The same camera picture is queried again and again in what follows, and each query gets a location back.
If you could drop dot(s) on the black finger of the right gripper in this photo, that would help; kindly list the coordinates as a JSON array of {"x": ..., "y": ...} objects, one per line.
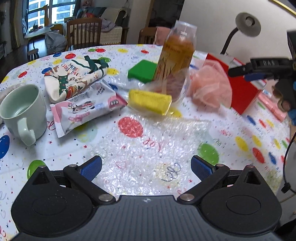
[{"x": 240, "y": 70}]

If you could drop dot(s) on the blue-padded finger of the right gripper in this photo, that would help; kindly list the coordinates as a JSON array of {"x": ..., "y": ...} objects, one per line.
[{"x": 255, "y": 77}]

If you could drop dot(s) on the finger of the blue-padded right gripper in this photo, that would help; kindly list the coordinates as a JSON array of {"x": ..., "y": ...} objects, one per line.
[{"x": 212, "y": 178}]

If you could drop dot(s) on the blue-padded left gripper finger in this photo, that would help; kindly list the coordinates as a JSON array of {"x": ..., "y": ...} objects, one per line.
[{"x": 81, "y": 178}]

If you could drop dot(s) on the pink mesh bath pouf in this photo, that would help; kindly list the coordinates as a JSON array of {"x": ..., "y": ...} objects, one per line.
[{"x": 210, "y": 85}]

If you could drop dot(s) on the clear bubble wrap sheet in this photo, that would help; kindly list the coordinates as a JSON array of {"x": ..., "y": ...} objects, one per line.
[{"x": 149, "y": 156}]

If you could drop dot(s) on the yellow sponge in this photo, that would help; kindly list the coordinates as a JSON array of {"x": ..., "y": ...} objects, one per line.
[{"x": 150, "y": 102}]

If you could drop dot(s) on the green sponge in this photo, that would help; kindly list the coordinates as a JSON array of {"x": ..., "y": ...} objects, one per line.
[{"x": 142, "y": 71}]

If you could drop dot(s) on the Christmas print fabric bag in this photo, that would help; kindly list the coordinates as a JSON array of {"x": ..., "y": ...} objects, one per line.
[{"x": 69, "y": 78}]

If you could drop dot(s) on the hand in blue glove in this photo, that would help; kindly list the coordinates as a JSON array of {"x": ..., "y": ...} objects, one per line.
[{"x": 284, "y": 90}]

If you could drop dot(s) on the red cardboard box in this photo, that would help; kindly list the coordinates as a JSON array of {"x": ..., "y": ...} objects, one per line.
[{"x": 243, "y": 93}]

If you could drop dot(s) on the pink plastic packet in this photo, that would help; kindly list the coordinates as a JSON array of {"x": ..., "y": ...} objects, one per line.
[{"x": 272, "y": 107}]

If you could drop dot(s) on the grey desk lamp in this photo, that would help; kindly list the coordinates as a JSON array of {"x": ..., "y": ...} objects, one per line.
[{"x": 247, "y": 24}]

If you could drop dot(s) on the orange drink plastic bottle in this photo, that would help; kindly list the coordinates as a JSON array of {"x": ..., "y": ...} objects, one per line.
[{"x": 175, "y": 59}]

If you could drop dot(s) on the pink white snack packet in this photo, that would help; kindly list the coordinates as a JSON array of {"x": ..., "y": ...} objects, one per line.
[{"x": 97, "y": 100}]

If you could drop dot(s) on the balloon print tablecloth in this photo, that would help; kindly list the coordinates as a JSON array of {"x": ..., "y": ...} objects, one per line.
[{"x": 256, "y": 137}]

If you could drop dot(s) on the clear plastic bag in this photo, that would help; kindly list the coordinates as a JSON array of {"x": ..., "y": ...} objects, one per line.
[{"x": 129, "y": 83}]

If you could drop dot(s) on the pink towel on chair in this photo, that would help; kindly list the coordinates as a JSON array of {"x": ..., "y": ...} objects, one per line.
[{"x": 161, "y": 35}]

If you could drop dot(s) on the pale green ceramic mug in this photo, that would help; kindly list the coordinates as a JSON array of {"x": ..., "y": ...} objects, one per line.
[{"x": 23, "y": 112}]

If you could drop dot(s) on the wooden chair with towel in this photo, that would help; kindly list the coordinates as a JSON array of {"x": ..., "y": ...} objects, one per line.
[{"x": 147, "y": 35}]

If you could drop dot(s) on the sofa with cushions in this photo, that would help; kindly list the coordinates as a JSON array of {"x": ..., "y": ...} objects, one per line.
[{"x": 114, "y": 23}]

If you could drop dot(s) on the grey bag on floor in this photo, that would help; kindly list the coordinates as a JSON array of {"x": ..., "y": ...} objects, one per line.
[{"x": 55, "y": 42}]

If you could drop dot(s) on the dark wooden dining chair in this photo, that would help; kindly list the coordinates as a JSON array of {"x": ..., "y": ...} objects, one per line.
[{"x": 83, "y": 33}]

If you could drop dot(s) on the small white side table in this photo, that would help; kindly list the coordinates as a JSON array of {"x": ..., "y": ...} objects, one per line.
[{"x": 31, "y": 37}]

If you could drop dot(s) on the gold framed wall picture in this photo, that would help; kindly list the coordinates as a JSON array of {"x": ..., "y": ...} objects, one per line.
[{"x": 288, "y": 5}]

